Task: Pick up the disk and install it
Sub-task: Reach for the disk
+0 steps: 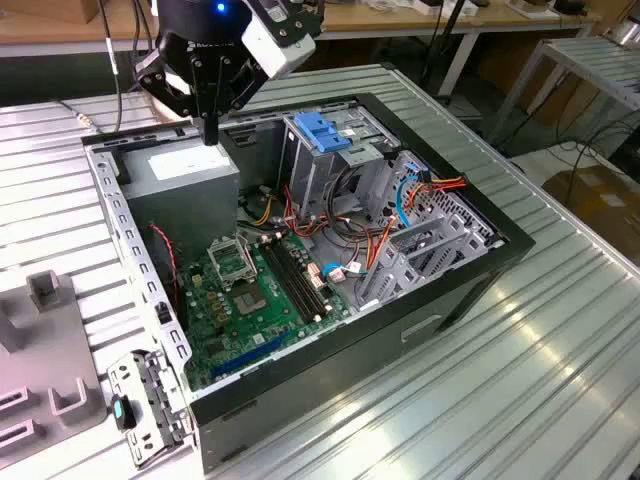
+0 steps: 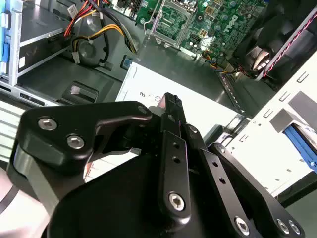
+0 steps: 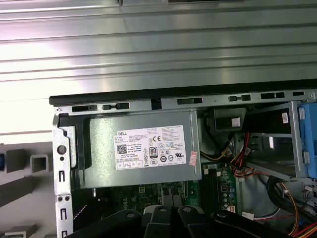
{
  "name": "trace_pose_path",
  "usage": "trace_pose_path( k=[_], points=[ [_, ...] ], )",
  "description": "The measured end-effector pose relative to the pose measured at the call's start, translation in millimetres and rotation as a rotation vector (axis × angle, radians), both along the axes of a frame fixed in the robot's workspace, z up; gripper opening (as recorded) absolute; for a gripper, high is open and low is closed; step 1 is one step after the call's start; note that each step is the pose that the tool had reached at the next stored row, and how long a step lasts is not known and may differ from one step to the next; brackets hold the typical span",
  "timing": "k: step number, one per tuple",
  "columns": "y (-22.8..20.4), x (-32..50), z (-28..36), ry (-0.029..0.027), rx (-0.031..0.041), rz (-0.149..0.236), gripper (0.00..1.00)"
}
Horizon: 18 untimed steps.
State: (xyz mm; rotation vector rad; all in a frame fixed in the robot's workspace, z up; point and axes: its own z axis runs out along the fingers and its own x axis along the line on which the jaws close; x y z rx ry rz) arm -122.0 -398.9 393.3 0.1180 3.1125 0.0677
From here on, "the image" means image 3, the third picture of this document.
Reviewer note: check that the green motherboard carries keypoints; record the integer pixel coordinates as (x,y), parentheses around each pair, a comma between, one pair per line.
(133,196)

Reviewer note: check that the black silver PC case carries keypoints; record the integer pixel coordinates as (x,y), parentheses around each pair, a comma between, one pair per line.
(104,98)

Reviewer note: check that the grey parts rack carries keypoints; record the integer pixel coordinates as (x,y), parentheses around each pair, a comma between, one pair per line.
(17,161)

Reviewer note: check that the hard disk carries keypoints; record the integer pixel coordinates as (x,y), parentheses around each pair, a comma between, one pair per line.
(1,161)

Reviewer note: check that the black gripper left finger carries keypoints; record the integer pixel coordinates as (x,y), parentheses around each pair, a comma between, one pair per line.
(161,223)

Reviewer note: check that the black plastic module with sticker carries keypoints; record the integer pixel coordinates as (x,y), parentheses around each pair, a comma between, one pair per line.
(223,121)

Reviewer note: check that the grey power supply unit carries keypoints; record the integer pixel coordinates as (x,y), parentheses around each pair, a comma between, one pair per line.
(104,173)

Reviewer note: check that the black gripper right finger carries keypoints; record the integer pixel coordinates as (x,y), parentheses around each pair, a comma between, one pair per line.
(190,223)

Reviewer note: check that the black RAM slot bank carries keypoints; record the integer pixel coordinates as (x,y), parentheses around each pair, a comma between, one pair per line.
(209,188)

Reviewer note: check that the blue plastic drive latch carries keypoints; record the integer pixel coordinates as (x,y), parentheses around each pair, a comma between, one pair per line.
(309,138)

